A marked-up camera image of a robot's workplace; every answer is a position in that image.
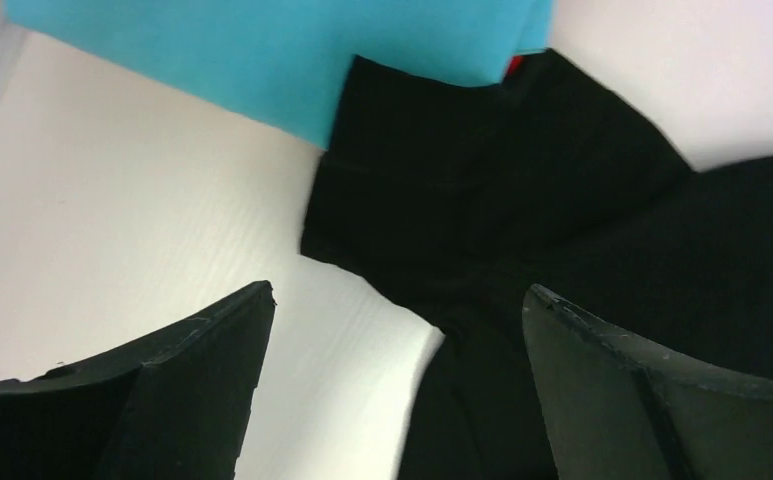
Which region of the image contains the folded cyan t-shirt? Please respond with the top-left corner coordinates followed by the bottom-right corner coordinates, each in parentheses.
top-left (5, 0), bottom-right (553, 146)

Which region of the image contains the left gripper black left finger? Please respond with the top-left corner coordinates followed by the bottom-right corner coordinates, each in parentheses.
top-left (0, 281), bottom-right (276, 479)

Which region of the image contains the folded red t-shirt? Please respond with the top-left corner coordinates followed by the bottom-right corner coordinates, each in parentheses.
top-left (503, 55), bottom-right (525, 81)

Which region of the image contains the black t-shirt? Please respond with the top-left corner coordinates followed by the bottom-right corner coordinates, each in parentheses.
top-left (300, 50), bottom-right (773, 479)

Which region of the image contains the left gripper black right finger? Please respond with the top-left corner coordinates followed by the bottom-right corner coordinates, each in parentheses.
top-left (523, 285), bottom-right (773, 479)

